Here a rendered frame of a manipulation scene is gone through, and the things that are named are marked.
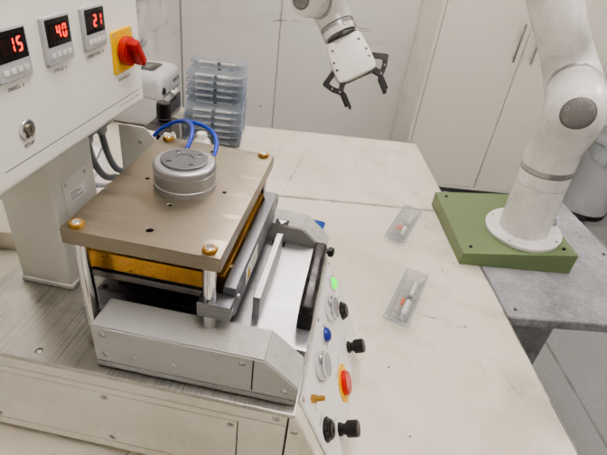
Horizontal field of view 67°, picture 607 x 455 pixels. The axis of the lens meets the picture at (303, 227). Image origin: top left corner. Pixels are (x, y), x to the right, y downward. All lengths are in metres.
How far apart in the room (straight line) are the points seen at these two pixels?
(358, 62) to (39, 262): 0.80
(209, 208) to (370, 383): 0.46
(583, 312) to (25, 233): 1.11
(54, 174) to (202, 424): 0.37
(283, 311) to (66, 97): 0.37
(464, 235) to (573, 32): 0.50
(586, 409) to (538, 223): 1.06
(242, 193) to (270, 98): 2.57
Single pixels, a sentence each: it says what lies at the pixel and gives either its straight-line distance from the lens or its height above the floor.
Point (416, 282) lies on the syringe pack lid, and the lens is 1.07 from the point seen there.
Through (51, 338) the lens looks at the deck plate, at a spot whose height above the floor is 0.93.
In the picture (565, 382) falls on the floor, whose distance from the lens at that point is 2.22.
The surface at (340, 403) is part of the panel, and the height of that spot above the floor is 0.79.
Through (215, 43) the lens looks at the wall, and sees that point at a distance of 3.11.
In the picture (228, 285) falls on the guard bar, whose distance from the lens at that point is 0.54.
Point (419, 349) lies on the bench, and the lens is 0.95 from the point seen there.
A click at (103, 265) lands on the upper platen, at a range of 0.61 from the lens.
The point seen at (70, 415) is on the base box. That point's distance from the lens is 0.75.
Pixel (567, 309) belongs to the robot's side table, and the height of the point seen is 0.75.
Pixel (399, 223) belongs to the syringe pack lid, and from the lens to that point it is 1.26.
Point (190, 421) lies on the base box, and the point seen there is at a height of 0.87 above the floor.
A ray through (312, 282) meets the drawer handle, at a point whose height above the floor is 1.01.
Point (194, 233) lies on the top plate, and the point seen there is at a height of 1.11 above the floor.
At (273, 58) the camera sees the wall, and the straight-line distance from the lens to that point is 3.09.
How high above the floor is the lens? 1.41
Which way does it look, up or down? 34 degrees down
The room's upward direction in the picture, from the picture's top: 8 degrees clockwise
